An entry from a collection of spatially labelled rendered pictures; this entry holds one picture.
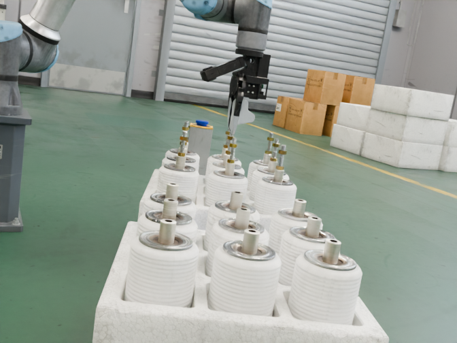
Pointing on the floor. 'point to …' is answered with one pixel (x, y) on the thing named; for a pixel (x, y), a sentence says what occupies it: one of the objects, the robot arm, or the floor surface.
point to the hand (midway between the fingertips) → (230, 128)
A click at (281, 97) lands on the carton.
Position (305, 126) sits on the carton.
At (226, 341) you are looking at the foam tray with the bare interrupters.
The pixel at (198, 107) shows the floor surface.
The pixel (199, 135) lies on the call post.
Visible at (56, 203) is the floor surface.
